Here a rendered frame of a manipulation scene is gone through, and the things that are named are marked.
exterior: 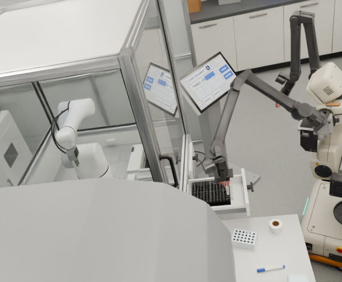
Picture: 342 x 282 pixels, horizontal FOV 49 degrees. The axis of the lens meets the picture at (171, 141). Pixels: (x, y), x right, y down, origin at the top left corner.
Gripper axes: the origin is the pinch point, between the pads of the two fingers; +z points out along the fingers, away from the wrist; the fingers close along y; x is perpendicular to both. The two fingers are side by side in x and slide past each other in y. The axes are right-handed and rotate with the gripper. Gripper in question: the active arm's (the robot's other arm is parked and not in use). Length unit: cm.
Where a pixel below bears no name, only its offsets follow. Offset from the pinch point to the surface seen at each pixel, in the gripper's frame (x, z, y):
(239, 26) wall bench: -308, 28, -28
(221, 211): 8.3, 11.3, 5.0
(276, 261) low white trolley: 35.5, 22.9, -20.0
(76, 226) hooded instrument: 94, -82, 28
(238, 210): 8.3, 11.8, -4.6
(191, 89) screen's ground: -92, -14, 18
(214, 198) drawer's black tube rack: 1.8, 7.1, 8.2
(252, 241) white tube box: 25.3, 18.6, -9.6
